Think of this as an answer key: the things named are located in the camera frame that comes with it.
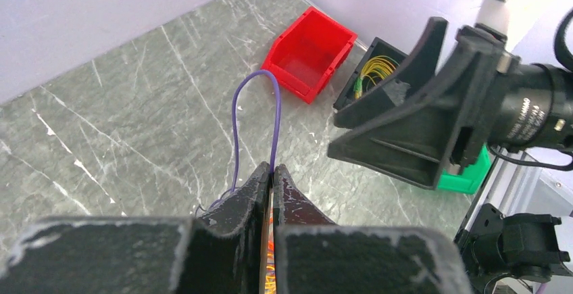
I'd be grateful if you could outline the yellow cable coil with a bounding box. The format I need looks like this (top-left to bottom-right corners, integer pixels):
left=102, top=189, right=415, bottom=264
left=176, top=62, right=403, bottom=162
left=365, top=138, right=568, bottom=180
left=353, top=55, right=400, bottom=100

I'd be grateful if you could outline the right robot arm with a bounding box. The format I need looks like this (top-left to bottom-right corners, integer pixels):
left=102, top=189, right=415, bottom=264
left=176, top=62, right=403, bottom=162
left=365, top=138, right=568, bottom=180
left=327, top=14, right=572, bottom=293

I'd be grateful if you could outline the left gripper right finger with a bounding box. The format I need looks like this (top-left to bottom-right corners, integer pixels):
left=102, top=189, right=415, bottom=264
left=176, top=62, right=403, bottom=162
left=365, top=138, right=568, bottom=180
left=273, top=165, right=472, bottom=293

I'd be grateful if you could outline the purple cable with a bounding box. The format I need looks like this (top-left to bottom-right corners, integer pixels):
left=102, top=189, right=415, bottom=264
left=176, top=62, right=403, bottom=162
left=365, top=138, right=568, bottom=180
left=196, top=69, right=283, bottom=214

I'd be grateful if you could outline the black plastic bin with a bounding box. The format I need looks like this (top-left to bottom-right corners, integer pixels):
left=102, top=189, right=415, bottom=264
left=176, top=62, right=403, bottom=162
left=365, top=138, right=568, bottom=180
left=333, top=37, right=407, bottom=110

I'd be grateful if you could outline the red plastic bin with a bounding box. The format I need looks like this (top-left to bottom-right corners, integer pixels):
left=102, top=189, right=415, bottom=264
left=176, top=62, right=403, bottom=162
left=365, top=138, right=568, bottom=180
left=261, top=7, right=357, bottom=104

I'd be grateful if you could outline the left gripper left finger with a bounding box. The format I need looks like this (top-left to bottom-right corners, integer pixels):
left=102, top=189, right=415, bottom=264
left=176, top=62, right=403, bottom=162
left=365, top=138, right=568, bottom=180
left=1, top=163, right=272, bottom=293

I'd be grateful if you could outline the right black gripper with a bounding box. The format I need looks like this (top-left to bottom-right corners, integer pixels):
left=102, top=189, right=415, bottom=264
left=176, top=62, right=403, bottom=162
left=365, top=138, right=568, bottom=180
left=327, top=17, right=521, bottom=190

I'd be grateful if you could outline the green plastic bin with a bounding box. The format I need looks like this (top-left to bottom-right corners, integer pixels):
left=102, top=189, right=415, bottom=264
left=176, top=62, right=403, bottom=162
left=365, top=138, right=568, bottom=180
left=437, top=145, right=491, bottom=195

